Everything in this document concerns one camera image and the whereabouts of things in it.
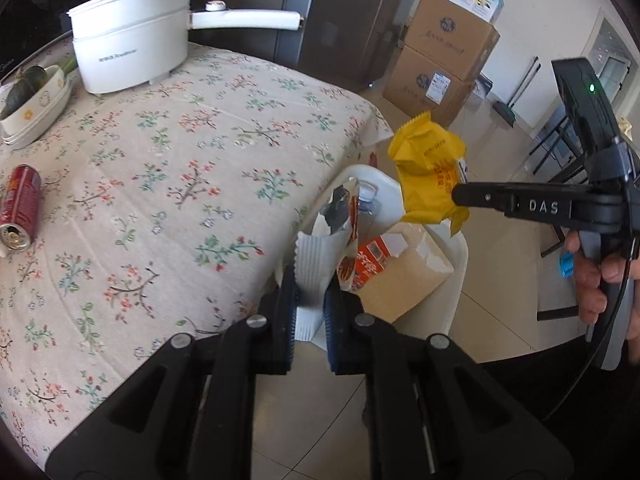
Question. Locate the green vegetable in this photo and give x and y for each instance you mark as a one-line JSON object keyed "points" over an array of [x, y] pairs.
{"points": [[69, 63]]}

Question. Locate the white floral bowl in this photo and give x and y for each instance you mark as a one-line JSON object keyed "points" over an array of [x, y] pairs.
{"points": [[35, 117]]}

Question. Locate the red drink can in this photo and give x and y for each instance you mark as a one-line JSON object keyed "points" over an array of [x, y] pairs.
{"points": [[22, 200]]}

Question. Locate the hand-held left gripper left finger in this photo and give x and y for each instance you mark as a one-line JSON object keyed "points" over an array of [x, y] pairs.
{"points": [[287, 320]]}

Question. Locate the clear plastic bottle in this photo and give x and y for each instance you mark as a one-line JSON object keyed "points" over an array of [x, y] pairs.
{"points": [[367, 210]]}

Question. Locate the yellow snack wrapper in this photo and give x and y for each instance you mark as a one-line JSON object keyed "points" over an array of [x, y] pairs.
{"points": [[425, 170]]}

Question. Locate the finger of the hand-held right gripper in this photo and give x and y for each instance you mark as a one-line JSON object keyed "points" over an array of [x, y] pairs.
{"points": [[500, 200]]}

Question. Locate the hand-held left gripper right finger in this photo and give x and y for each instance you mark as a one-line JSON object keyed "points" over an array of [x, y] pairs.
{"points": [[332, 330]]}

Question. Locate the grey refrigerator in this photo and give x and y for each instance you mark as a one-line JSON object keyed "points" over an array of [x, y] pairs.
{"points": [[325, 20]]}

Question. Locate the brown cardboard box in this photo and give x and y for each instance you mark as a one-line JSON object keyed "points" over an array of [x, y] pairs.
{"points": [[420, 90], [450, 35]]}

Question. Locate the dark green pumpkin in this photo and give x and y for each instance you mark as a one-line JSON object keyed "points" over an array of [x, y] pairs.
{"points": [[22, 90]]}

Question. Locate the person's right hand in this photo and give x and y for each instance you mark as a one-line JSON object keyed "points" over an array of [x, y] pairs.
{"points": [[587, 290]]}

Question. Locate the floral tablecloth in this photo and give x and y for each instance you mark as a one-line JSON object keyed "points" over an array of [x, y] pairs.
{"points": [[175, 185]]}

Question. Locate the white electric pot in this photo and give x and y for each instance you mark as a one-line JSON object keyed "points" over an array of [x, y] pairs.
{"points": [[130, 45]]}

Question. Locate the black metal chair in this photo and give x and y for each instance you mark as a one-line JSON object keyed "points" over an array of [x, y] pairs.
{"points": [[555, 145]]}

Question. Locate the orange snack packet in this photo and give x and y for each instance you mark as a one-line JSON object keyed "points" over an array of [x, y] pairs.
{"points": [[370, 260]]}

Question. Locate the white paper wrapper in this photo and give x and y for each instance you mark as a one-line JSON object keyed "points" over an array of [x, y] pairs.
{"points": [[320, 270]]}

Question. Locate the white plastic bin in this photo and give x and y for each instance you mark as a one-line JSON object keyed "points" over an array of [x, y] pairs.
{"points": [[452, 300]]}

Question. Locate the black microwave oven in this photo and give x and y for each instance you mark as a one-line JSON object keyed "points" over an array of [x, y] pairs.
{"points": [[40, 5]]}

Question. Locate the blue cardboard box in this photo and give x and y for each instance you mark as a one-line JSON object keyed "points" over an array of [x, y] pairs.
{"points": [[410, 280]]}

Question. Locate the black broom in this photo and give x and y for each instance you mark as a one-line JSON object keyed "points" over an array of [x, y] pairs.
{"points": [[507, 112]]}

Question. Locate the small printed box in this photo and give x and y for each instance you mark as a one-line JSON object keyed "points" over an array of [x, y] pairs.
{"points": [[482, 87]]}

